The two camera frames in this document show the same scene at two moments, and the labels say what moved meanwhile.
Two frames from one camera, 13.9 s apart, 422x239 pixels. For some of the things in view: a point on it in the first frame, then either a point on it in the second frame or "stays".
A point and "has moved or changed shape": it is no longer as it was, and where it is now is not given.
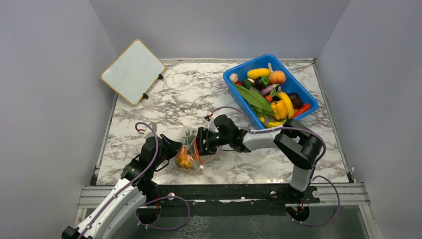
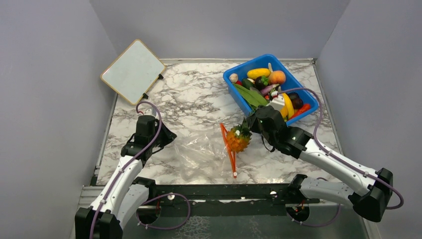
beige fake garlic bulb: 233,77 stays
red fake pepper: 303,108 stays
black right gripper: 205,148 → 252,120
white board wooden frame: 133,72 stays
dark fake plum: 294,97 stays
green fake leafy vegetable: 256,101 stays
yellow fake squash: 255,72 stays
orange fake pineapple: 186,157 has moved or changed shape
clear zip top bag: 188,156 has moved or changed shape
